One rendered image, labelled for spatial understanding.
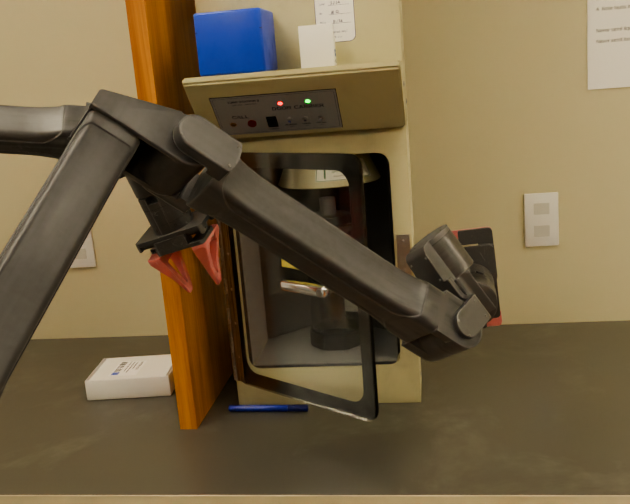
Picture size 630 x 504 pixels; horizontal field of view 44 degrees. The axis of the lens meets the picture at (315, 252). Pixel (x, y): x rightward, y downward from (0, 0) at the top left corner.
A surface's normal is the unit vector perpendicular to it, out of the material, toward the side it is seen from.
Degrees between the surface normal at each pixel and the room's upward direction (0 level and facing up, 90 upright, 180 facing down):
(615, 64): 90
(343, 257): 64
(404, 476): 0
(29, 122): 49
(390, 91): 135
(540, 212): 90
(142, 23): 90
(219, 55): 90
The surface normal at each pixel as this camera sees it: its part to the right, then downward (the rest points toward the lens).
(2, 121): 0.20, -0.48
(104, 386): -0.04, 0.23
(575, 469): -0.08, -0.97
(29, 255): 0.50, -0.38
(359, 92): -0.04, 0.85
